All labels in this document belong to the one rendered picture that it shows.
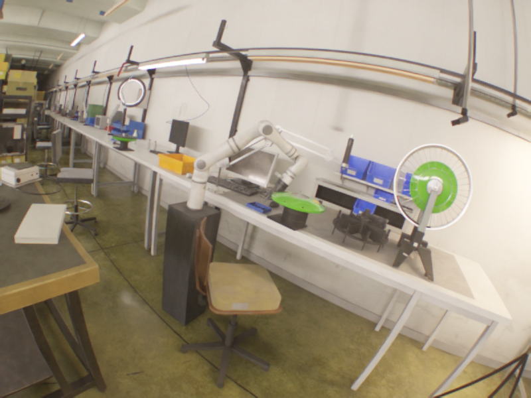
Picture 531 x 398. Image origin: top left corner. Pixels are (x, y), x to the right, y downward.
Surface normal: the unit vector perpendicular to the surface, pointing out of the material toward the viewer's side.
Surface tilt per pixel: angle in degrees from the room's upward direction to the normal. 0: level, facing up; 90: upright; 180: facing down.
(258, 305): 90
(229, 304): 90
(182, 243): 90
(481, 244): 90
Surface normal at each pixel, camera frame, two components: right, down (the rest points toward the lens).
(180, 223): -0.44, 0.13
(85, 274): 0.85, 0.32
